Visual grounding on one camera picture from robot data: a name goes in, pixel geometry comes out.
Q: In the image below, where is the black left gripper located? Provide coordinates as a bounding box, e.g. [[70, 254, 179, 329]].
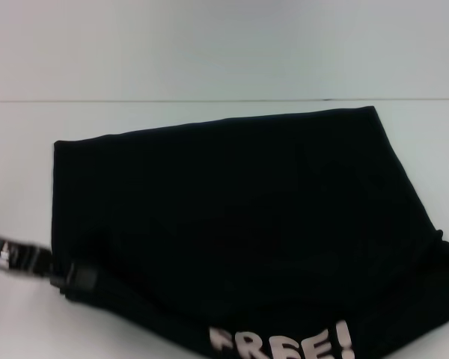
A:
[[0, 230, 99, 297]]

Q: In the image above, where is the black shirt with FREE print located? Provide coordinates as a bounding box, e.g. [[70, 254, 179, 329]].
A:
[[52, 105, 449, 359]]

